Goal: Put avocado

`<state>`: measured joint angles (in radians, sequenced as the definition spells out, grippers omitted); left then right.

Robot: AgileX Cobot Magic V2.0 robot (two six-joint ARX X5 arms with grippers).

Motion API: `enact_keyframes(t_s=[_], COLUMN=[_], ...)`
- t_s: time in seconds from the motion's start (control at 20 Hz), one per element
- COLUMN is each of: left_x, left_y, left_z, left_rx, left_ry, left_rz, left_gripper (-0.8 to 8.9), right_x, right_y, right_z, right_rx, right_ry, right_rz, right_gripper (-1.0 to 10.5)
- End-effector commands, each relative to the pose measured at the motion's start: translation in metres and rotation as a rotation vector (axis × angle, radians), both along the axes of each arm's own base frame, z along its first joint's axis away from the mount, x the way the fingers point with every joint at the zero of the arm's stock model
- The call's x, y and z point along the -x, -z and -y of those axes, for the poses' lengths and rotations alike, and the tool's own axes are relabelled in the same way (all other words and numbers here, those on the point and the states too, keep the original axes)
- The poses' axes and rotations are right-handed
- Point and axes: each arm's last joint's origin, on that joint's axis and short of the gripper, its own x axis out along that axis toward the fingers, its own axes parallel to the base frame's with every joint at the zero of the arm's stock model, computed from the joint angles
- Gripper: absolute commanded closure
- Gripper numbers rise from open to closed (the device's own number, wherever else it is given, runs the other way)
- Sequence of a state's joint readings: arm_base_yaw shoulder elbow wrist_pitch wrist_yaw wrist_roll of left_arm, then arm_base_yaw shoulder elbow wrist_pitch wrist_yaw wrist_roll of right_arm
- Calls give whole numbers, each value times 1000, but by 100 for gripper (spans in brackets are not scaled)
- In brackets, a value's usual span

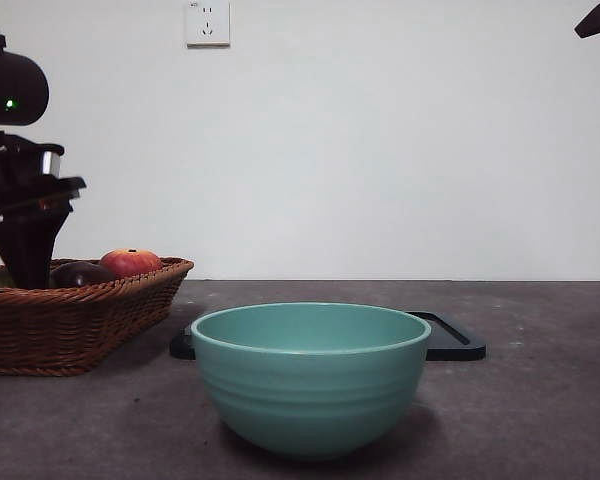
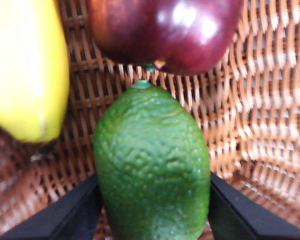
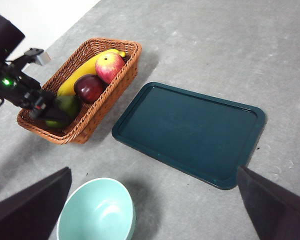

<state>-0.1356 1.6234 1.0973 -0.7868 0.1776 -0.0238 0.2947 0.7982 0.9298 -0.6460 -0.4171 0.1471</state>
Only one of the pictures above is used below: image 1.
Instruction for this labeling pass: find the brown wicker basket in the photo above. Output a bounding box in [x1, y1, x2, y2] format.
[0, 257, 196, 378]

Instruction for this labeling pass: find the dark purple plum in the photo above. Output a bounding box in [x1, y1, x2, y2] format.
[48, 261, 119, 290]

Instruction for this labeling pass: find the white wall socket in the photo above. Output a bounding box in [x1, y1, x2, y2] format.
[186, 0, 232, 50]

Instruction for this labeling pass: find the red apple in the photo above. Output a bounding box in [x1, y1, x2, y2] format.
[99, 248, 164, 279]

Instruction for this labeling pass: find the black rectangular tray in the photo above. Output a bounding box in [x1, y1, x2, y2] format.
[169, 311, 488, 362]

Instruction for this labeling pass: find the teal ceramic bowl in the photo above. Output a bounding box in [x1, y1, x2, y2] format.
[190, 301, 433, 462]

